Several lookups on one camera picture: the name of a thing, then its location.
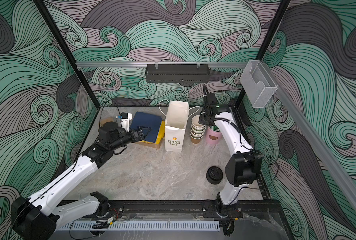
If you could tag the white paper takeout bag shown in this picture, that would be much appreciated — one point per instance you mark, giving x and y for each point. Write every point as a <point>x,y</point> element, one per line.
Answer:
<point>176,120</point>

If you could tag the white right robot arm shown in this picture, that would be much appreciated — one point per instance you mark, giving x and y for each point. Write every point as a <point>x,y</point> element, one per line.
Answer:
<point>245,164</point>

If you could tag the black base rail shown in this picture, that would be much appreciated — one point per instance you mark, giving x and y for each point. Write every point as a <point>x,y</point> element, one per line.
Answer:
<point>204,208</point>

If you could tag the white slotted cable duct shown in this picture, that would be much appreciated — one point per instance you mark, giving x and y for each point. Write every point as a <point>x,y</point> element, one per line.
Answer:
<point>146,226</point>

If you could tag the clear acrylic wall holder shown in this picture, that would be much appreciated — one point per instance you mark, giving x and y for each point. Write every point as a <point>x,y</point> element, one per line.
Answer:
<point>258,83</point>

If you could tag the brown pulp cup carrier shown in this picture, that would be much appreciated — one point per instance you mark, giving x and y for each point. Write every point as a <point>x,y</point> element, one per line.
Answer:
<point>107,120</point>

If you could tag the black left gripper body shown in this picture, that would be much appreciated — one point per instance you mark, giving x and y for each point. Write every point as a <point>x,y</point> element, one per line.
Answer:
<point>124,139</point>

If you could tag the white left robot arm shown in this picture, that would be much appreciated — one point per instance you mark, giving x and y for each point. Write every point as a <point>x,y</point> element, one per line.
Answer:
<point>39,216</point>

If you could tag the black wall shelf tray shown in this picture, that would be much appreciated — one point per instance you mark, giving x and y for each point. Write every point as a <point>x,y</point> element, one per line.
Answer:
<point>177,73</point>

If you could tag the navy blue napkin stack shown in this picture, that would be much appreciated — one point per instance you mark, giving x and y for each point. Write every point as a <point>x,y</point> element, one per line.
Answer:
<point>147,120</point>

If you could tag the pink straw holder cup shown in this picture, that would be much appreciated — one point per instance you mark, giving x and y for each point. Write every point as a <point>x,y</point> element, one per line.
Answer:
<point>213,135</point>

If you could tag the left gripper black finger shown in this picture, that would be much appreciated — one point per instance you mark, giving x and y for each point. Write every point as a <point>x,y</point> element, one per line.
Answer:
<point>140,136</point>
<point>145,130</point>

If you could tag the stack of paper cups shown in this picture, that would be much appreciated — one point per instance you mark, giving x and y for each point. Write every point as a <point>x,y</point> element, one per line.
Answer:
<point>197,130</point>

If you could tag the stack of black lids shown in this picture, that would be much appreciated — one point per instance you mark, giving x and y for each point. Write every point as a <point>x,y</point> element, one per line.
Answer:
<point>214,175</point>

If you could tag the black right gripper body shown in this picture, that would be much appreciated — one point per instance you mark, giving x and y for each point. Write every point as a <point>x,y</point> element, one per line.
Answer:
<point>205,119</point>

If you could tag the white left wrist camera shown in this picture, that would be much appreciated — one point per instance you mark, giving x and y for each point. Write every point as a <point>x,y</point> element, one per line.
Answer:
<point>125,120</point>

